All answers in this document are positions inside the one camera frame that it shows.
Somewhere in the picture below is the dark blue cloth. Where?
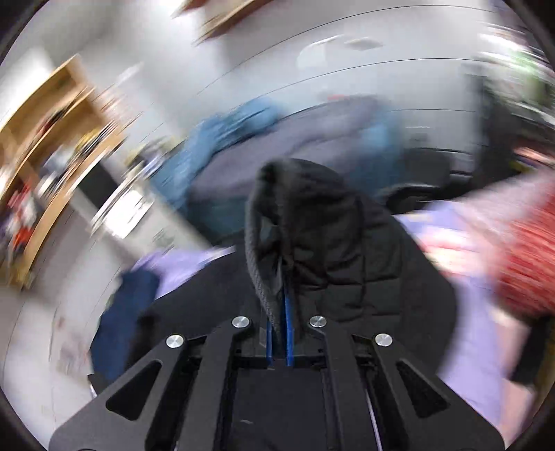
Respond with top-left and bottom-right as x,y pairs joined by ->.
89,270 -> 162,382

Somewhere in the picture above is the wooden shelf unit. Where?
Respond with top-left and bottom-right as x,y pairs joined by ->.
0,54 -> 131,289

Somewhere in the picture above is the grey cloth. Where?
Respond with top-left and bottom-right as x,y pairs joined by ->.
191,95 -> 391,204

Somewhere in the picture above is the lilac bed sheet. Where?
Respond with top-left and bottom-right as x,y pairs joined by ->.
126,191 -> 555,434

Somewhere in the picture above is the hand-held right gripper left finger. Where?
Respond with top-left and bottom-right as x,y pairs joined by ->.
49,316 -> 278,451

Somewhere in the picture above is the black puffer jacket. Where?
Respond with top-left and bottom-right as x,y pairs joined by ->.
138,158 -> 459,451

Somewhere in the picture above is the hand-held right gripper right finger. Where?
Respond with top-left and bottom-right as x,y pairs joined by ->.
283,291 -> 506,451

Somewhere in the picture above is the red patterned cloth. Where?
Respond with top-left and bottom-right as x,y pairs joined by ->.
494,204 -> 555,319

